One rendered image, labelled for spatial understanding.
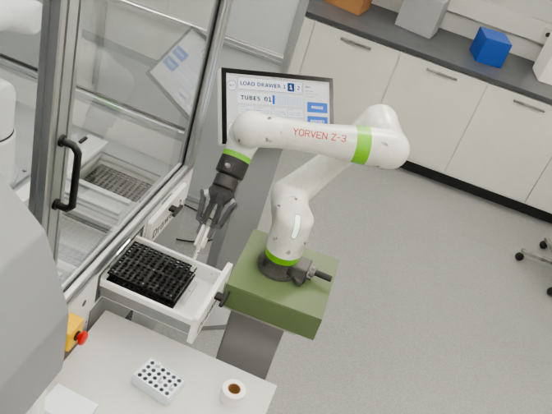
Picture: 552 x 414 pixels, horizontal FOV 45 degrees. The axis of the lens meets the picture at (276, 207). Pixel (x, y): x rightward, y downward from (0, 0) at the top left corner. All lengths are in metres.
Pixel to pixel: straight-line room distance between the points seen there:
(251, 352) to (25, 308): 1.53
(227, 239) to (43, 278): 2.18
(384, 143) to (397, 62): 2.74
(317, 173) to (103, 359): 0.89
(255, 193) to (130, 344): 1.20
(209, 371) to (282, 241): 0.47
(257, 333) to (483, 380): 1.59
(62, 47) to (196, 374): 1.09
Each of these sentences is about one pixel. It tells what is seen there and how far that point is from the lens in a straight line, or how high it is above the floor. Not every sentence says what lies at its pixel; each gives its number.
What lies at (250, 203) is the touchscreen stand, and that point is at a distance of 3.05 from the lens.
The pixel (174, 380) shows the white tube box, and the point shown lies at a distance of 1.94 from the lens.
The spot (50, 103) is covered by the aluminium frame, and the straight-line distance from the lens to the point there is 1.35.
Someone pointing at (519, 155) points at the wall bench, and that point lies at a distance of 4.95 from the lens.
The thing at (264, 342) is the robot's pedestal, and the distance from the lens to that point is 2.39.
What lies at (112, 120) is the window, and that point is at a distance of 1.67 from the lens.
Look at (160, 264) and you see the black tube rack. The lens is 2.11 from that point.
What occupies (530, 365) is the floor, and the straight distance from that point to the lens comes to 3.90.
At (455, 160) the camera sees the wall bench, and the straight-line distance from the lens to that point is 4.95.
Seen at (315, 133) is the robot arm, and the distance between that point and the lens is 1.95.
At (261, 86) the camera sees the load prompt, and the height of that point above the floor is 1.15.
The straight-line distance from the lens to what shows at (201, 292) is 2.14.
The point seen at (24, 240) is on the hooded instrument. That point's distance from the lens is 0.99.
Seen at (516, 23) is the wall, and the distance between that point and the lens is 5.29.
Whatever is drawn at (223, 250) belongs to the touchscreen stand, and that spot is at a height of 0.29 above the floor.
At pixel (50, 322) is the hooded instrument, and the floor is 1.52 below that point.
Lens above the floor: 2.29
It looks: 34 degrees down
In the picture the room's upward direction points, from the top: 19 degrees clockwise
